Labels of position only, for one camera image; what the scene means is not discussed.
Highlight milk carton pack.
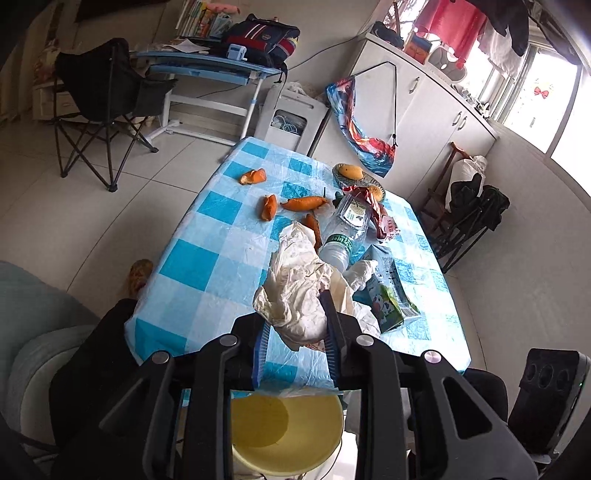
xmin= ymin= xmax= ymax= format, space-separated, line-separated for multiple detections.
xmin=353 ymin=245 xmax=422 ymax=333

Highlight large white tissue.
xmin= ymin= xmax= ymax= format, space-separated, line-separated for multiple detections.
xmin=252 ymin=221 xmax=380 ymax=351

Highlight clear plastic water bottle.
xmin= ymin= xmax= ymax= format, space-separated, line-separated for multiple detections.
xmin=318 ymin=215 xmax=369 ymax=273

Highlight red orange snack bag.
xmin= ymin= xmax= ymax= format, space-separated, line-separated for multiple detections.
xmin=344 ymin=187 xmax=399 ymax=240

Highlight long orange peel piece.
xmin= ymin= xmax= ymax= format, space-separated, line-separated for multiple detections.
xmin=280 ymin=196 xmax=328 ymax=212

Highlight clear plastic food box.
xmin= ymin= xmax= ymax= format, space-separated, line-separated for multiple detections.
xmin=335 ymin=194 xmax=370 ymax=236

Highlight yellow plastic basin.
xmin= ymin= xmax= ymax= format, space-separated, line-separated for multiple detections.
xmin=230 ymin=394 xmax=344 ymax=477

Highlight blue white checkered tablecloth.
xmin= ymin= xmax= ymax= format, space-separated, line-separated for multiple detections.
xmin=125 ymin=138 xmax=471 ymax=371

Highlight black tracker device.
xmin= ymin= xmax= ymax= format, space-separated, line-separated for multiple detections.
xmin=508 ymin=348 xmax=590 ymax=456

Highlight light blue sofa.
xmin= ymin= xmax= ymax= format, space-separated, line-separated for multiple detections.
xmin=1 ymin=261 xmax=99 ymax=444

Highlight folded black chair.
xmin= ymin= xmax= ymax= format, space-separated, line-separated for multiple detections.
xmin=430 ymin=173 xmax=510 ymax=273

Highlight brown wooden chair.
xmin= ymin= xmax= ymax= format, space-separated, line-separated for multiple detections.
xmin=418 ymin=142 xmax=470 ymax=224

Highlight front yellow mango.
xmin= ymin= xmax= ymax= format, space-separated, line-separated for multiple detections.
xmin=368 ymin=185 xmax=384 ymax=202

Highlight yellow mango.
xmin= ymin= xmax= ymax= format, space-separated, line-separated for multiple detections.
xmin=368 ymin=185 xmax=384 ymax=202
xmin=338 ymin=164 xmax=363 ymax=181

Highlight dark glass fruit bowl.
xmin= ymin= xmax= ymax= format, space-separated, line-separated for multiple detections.
xmin=332 ymin=163 xmax=386 ymax=202

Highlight white stuffed bag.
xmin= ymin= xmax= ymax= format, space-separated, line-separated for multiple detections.
xmin=445 ymin=155 xmax=488 ymax=212

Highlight rear yellow mango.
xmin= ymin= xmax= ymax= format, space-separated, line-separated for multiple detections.
xmin=338 ymin=164 xmax=363 ymax=181

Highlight colourful hanging cloth bag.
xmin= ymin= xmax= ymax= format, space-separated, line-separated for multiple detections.
xmin=325 ymin=75 xmax=398 ymax=178

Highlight blue study desk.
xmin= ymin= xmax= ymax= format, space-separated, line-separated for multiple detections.
xmin=135 ymin=50 xmax=281 ymax=146

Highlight black folding camp chair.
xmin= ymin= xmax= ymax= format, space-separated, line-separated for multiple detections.
xmin=52 ymin=38 xmax=176 ymax=193

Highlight dark striped backpack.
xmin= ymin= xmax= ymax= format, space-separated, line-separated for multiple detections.
xmin=222 ymin=14 xmax=301 ymax=70

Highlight row of books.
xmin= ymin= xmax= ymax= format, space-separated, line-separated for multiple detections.
xmin=175 ymin=0 xmax=235 ymax=39

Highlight red hanging garment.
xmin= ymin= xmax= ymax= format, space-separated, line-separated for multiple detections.
xmin=414 ymin=0 xmax=487 ymax=68

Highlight white wall cabinet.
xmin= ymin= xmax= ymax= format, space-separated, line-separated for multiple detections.
xmin=313 ymin=34 xmax=500 ymax=209

